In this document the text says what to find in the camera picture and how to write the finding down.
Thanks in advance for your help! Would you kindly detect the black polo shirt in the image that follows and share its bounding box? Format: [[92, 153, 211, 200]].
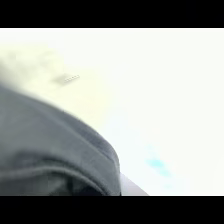
[[0, 83, 122, 197]]

